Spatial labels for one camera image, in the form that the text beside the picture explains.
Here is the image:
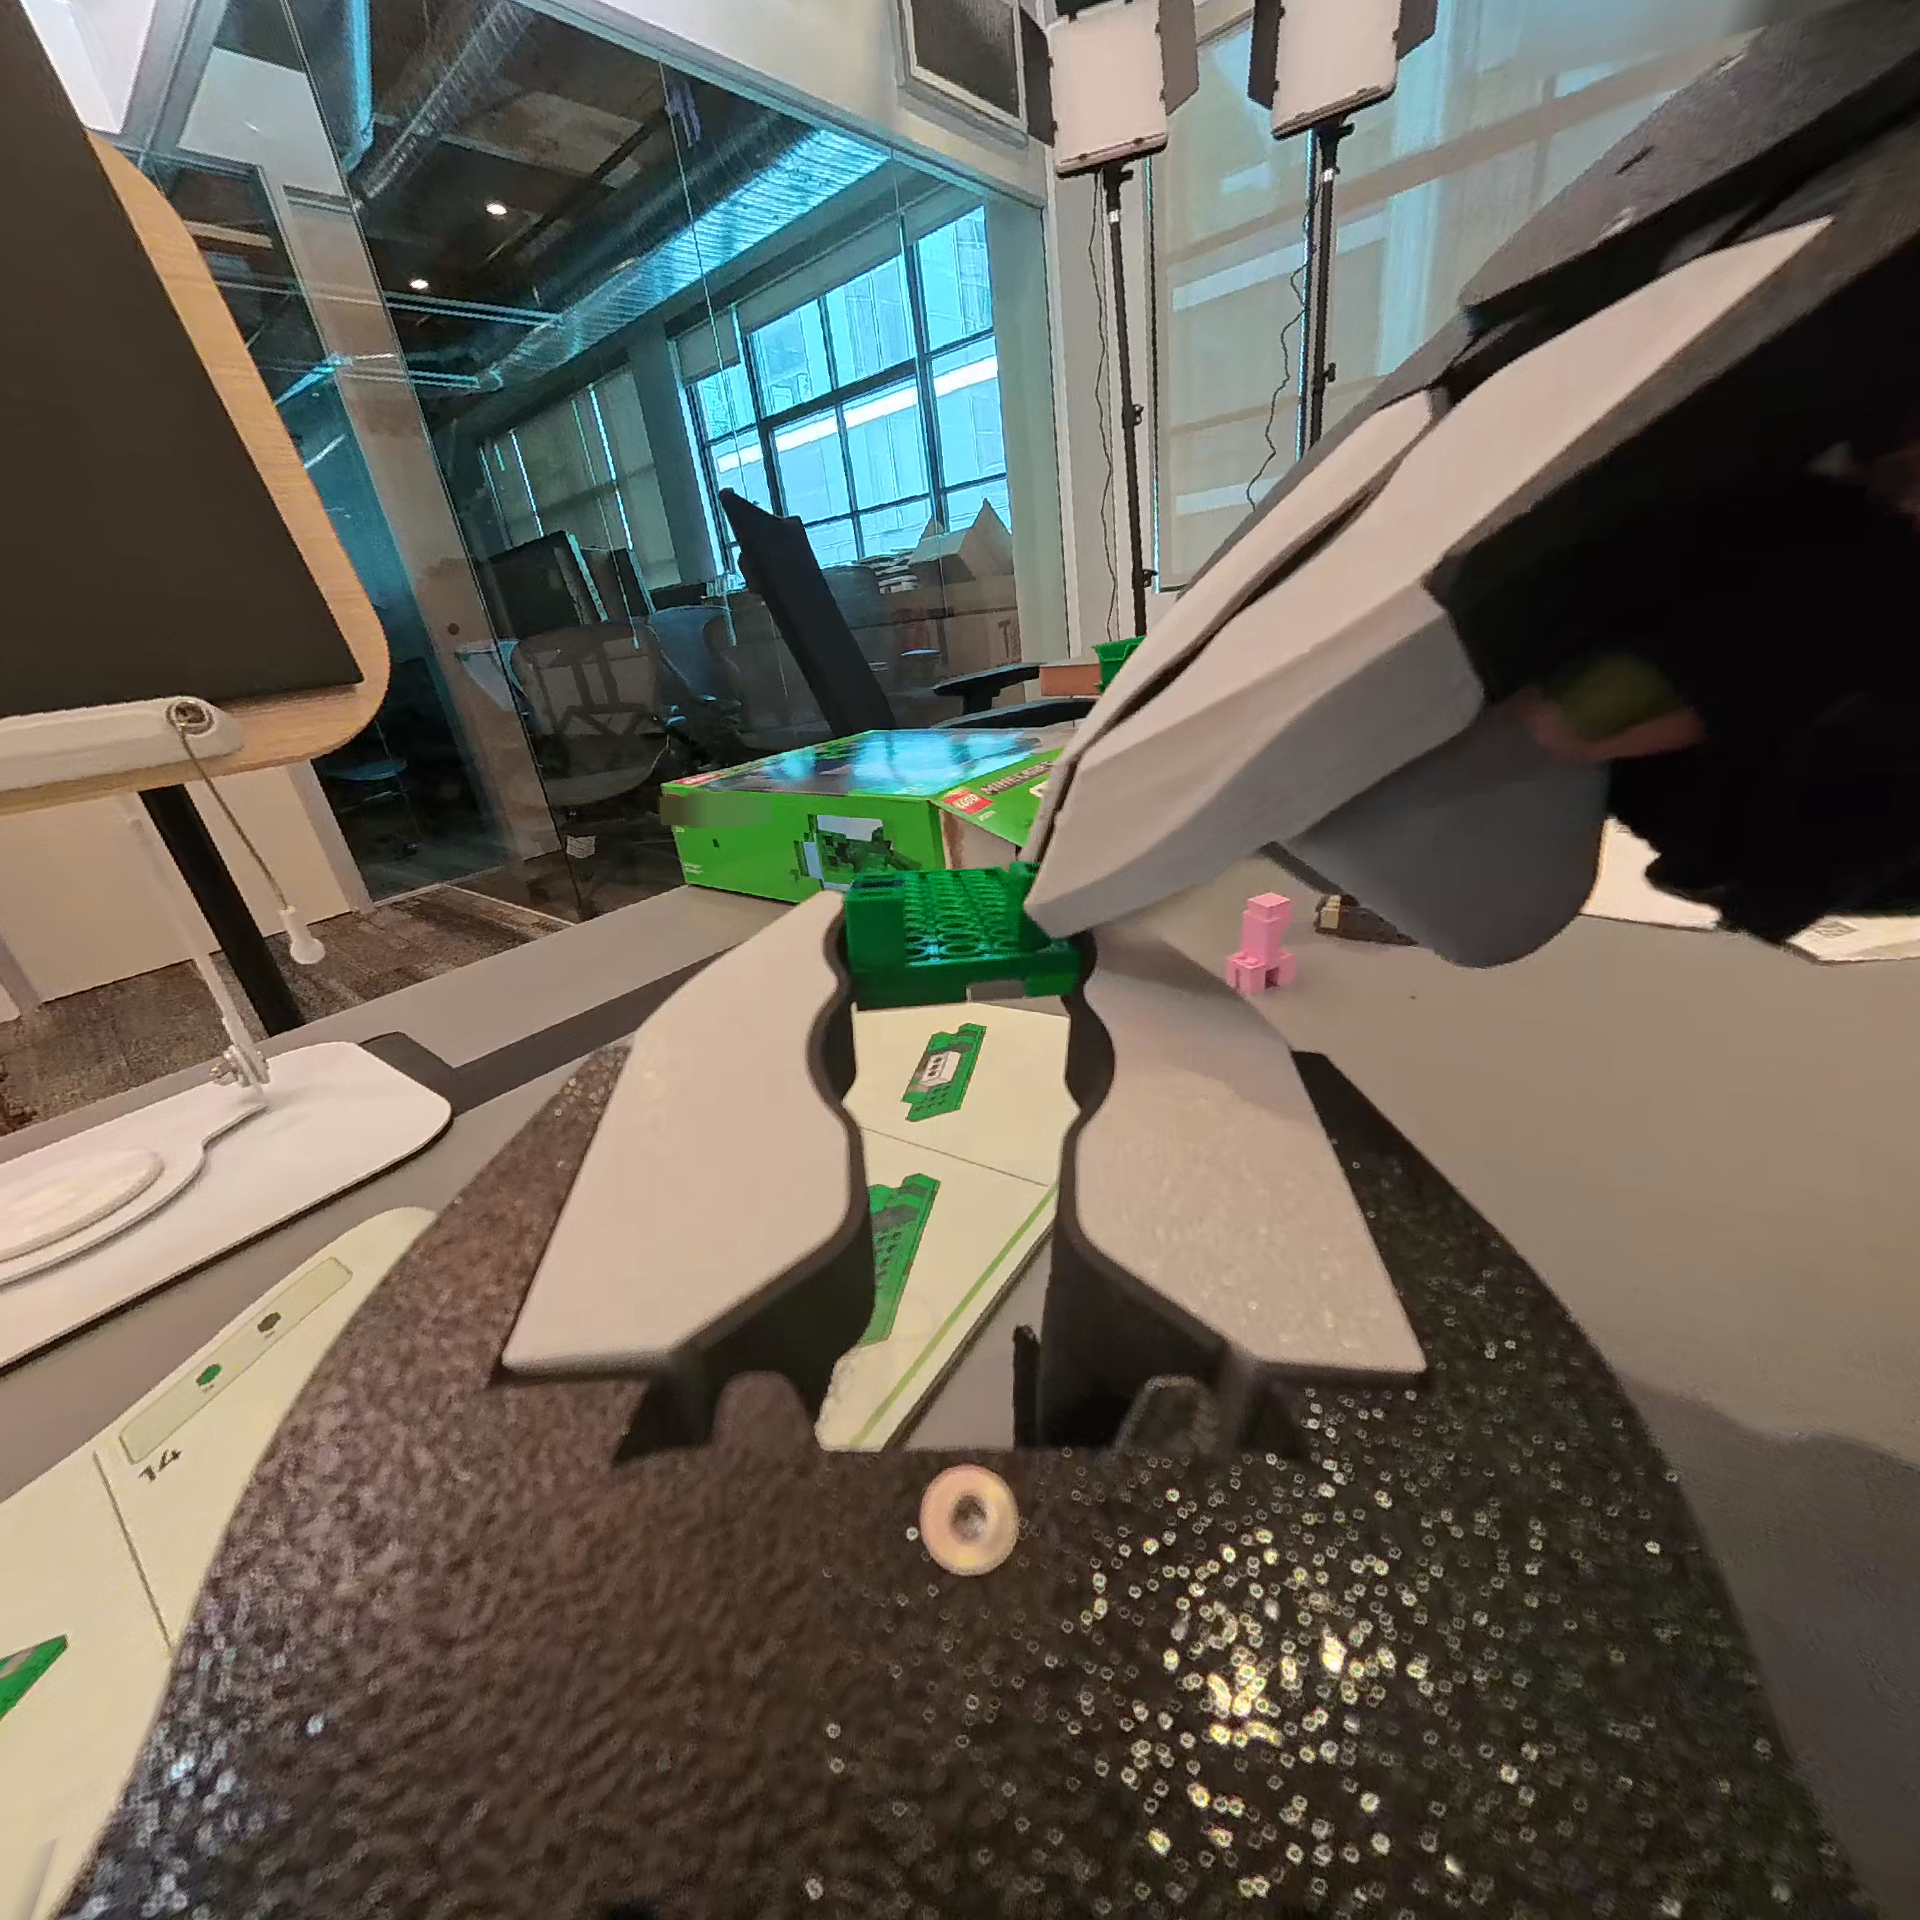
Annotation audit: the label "long green brick plate assembly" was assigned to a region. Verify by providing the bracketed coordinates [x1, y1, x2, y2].
[843, 861, 1086, 1009]

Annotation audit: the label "green toy set box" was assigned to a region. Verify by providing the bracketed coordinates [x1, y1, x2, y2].
[660, 729, 1082, 905]

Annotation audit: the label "tall black chair back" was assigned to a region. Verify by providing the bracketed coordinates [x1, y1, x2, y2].
[718, 486, 904, 740]

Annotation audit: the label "studio panel light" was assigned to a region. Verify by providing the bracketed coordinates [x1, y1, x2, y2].
[1267, 0, 1408, 142]
[1042, 0, 1176, 178]

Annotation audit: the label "pink toy pig figure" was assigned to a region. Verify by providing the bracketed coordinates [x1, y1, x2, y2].
[1226, 890, 1299, 993]

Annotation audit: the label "black stand pole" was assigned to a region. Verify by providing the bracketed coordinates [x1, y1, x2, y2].
[142, 786, 302, 1040]

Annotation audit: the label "black board with wooden frame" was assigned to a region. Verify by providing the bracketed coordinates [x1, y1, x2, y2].
[0, 0, 393, 817]

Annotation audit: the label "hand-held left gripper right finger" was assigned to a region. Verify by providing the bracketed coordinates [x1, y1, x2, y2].
[1035, 914, 1430, 1448]

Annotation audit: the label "thin tether cable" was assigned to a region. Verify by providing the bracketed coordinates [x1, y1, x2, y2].
[172, 701, 328, 965]

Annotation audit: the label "black light stand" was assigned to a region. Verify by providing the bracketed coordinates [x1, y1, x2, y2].
[1099, 165, 1161, 640]
[1299, 128, 1339, 453]

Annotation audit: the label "person's right hand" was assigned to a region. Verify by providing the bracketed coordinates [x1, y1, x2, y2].
[1523, 655, 1708, 768]

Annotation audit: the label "building instruction booklet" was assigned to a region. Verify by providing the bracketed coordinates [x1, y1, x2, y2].
[0, 1006, 1074, 1920]

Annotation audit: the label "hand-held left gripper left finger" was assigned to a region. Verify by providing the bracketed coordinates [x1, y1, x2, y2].
[499, 889, 883, 1465]

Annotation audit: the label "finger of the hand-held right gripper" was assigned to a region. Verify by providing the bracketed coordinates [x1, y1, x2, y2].
[1020, 216, 1841, 942]
[1042, 386, 1454, 817]

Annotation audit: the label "grey mesh office chair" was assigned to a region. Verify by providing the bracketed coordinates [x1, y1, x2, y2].
[510, 614, 712, 847]

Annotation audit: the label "cardboard boxes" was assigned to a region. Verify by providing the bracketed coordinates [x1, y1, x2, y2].
[885, 503, 1024, 664]

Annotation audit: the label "white clip bar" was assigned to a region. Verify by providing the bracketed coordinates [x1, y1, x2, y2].
[0, 697, 250, 798]

